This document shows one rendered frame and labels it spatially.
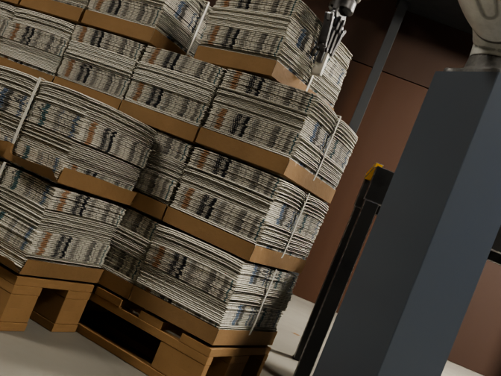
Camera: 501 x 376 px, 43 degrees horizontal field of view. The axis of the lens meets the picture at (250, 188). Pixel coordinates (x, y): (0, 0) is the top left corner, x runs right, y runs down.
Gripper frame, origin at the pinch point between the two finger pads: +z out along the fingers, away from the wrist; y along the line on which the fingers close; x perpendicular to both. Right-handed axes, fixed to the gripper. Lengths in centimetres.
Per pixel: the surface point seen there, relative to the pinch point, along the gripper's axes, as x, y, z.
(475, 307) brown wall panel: 16, -387, 47
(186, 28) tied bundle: -46.0, 4.4, -0.3
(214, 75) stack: -20.3, 17.9, 15.2
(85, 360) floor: -15, 33, 95
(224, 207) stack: -3, 18, 48
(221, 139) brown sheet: -10.4, 18.5, 31.5
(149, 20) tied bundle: -49, 18, 4
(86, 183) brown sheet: -30, 39, 55
